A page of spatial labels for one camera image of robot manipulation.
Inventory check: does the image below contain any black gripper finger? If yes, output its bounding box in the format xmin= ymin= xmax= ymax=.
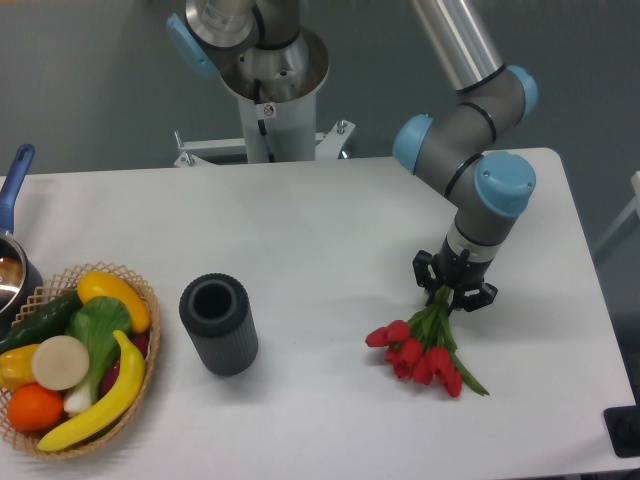
xmin=448 ymin=281 xmax=498 ymax=314
xmin=412 ymin=250 xmax=443 ymax=306

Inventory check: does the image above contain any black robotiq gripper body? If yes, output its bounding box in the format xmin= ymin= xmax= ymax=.
xmin=433 ymin=240 xmax=492 ymax=293

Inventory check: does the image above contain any red tulip bouquet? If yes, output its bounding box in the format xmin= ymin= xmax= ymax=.
xmin=365 ymin=287 xmax=489 ymax=398

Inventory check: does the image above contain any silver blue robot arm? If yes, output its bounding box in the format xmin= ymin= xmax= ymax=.
xmin=166 ymin=1 xmax=538 ymax=312

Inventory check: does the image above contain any black device at table corner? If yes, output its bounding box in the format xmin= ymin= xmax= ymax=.
xmin=603 ymin=405 xmax=639 ymax=458

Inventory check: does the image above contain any dark grey ribbed vase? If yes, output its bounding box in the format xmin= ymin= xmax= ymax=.
xmin=179 ymin=273 xmax=259 ymax=376

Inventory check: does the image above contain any red vegetable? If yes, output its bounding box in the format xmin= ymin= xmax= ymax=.
xmin=100 ymin=332 xmax=149 ymax=397

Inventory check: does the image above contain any yellow banana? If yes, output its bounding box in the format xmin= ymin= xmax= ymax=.
xmin=37 ymin=330 xmax=145 ymax=453

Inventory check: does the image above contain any yellow squash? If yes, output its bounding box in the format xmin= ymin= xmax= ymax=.
xmin=76 ymin=270 xmax=151 ymax=334

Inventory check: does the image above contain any green bok choy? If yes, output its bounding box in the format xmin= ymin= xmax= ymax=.
xmin=64 ymin=296 xmax=132 ymax=416

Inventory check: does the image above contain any green cucumber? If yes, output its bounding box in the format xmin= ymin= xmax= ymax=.
xmin=1 ymin=290 xmax=82 ymax=353

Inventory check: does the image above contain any beige round disc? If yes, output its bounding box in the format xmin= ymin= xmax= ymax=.
xmin=31 ymin=335 xmax=90 ymax=391

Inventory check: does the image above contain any orange fruit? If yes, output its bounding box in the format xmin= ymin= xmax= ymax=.
xmin=7 ymin=383 xmax=63 ymax=432

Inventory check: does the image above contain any yellow bell pepper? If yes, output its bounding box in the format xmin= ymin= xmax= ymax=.
xmin=1 ymin=344 xmax=39 ymax=391

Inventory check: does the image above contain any woven wicker basket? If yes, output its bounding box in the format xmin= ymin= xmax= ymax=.
xmin=1 ymin=261 xmax=161 ymax=460

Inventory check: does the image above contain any white frame at right edge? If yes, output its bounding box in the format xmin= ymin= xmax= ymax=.
xmin=593 ymin=171 xmax=639 ymax=265

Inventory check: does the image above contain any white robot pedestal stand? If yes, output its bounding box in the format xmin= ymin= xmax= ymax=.
xmin=174 ymin=92 xmax=356 ymax=167

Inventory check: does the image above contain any blue handled saucepan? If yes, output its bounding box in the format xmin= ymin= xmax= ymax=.
xmin=1 ymin=144 xmax=43 ymax=339

